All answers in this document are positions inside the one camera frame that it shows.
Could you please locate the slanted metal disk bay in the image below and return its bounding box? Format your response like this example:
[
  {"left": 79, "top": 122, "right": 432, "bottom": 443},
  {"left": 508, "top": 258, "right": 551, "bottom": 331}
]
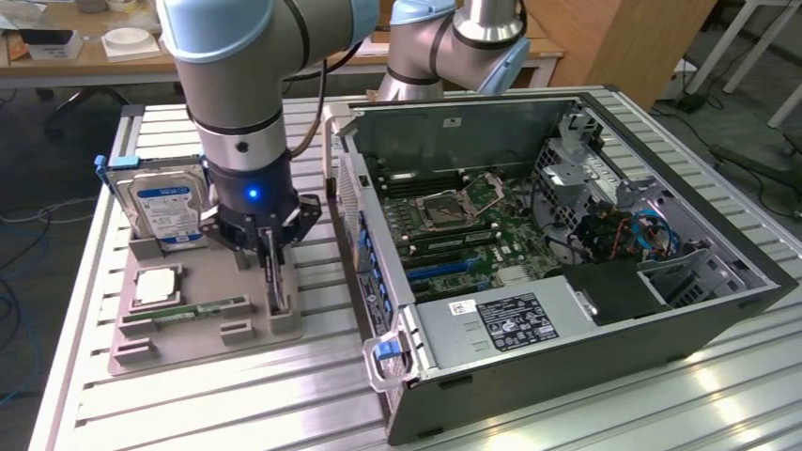
[{"left": 635, "top": 246, "right": 731, "bottom": 309}]

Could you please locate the silver CPU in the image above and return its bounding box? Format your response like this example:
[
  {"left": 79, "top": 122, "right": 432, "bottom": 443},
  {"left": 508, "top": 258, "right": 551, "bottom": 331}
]
[{"left": 133, "top": 270, "right": 180, "bottom": 306}]

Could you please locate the green RAM stick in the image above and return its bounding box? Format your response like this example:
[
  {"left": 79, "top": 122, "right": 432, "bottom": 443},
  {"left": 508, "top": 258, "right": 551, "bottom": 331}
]
[{"left": 121, "top": 300, "right": 249, "bottom": 326}]

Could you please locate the white round part on box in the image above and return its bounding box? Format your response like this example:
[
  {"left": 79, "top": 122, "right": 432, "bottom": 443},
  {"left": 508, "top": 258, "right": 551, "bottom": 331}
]
[{"left": 99, "top": 26, "right": 164, "bottom": 63}]

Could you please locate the open black PC case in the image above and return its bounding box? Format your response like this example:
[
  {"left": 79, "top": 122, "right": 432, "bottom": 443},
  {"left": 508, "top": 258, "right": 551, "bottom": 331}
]
[{"left": 318, "top": 84, "right": 802, "bottom": 447}]

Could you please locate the CPU socket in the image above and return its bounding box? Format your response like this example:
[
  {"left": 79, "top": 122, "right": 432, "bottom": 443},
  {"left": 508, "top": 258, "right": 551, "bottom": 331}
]
[{"left": 420, "top": 191, "right": 472, "bottom": 231}]

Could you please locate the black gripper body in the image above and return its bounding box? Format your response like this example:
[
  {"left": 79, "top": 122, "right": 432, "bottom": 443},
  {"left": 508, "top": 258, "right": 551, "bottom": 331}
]
[{"left": 205, "top": 152, "right": 302, "bottom": 246}]

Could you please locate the metal socket cover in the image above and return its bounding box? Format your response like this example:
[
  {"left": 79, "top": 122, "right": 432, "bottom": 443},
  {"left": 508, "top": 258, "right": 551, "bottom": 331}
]
[{"left": 460, "top": 171, "right": 508, "bottom": 215}]

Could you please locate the installed black RAM stick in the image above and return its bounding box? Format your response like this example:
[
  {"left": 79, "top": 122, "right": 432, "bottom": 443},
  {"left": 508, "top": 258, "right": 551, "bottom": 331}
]
[{"left": 406, "top": 228, "right": 502, "bottom": 253}]

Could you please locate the blue expansion slot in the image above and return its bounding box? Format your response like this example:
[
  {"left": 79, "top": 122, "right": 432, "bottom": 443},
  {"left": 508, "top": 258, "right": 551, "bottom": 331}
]
[{"left": 402, "top": 260, "right": 476, "bottom": 284}]

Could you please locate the graphics card with metal bracket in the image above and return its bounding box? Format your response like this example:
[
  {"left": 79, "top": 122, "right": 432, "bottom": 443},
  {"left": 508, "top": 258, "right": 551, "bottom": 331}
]
[{"left": 257, "top": 226, "right": 296, "bottom": 316}]

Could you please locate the perforated metal disk bay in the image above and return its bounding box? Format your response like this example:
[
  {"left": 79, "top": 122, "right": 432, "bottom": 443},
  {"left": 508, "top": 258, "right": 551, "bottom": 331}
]
[{"left": 529, "top": 135, "right": 628, "bottom": 223}]

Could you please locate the black plastic shroud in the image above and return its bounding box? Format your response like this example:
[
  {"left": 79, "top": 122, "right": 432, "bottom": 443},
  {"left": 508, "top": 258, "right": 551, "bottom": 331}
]
[{"left": 559, "top": 260, "right": 668, "bottom": 328}]

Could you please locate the small silver heatsink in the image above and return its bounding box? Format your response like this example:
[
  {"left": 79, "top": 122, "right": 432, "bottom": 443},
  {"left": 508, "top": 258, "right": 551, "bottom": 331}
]
[{"left": 497, "top": 267, "right": 535, "bottom": 287}]

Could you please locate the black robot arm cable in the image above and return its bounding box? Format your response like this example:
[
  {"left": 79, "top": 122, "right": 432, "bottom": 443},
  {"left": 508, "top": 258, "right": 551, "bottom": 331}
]
[{"left": 286, "top": 39, "right": 368, "bottom": 156}]

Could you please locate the white table frame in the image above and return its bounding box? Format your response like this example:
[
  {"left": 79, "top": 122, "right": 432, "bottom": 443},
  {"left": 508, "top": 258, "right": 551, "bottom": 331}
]
[{"left": 685, "top": 0, "right": 802, "bottom": 129}]

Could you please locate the hard disk in blue caddy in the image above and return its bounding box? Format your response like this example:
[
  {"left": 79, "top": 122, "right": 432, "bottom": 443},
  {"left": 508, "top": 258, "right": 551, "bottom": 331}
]
[{"left": 91, "top": 148, "right": 217, "bottom": 255}]

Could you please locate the black RAM slot bank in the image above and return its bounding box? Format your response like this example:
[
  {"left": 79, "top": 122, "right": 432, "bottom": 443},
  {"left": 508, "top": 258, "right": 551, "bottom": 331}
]
[{"left": 374, "top": 171, "right": 462, "bottom": 199}]

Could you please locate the white box with black top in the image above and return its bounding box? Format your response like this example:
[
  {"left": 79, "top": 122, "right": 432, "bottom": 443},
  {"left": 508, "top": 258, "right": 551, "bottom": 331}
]
[{"left": 17, "top": 28, "right": 85, "bottom": 62}]

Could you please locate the wooden cabinet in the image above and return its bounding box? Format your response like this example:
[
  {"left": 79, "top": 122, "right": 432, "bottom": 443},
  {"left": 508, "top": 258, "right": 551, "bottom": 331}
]
[{"left": 531, "top": 0, "right": 719, "bottom": 102}]

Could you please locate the grey parts rack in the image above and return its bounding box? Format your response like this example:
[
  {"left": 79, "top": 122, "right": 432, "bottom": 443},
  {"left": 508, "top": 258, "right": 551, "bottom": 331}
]
[{"left": 106, "top": 180, "right": 306, "bottom": 378}]

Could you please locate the red wire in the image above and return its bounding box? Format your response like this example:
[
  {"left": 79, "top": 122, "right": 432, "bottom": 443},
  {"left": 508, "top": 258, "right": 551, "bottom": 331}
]
[{"left": 609, "top": 213, "right": 628, "bottom": 258}]

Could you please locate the blue wire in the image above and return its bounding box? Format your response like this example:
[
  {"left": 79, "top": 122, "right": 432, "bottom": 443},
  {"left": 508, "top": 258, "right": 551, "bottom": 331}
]
[{"left": 628, "top": 209, "right": 684, "bottom": 258}]

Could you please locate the green motherboard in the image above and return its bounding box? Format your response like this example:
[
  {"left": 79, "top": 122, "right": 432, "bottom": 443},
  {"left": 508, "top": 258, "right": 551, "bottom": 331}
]
[{"left": 365, "top": 154, "right": 565, "bottom": 304}]

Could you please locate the grey power supply unit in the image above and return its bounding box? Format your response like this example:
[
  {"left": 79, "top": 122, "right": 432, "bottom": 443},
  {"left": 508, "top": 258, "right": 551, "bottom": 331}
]
[{"left": 412, "top": 274, "right": 597, "bottom": 370}]

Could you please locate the wooden desk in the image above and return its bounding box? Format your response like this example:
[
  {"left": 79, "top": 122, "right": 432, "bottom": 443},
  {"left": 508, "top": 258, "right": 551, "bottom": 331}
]
[{"left": 0, "top": 0, "right": 565, "bottom": 102}]

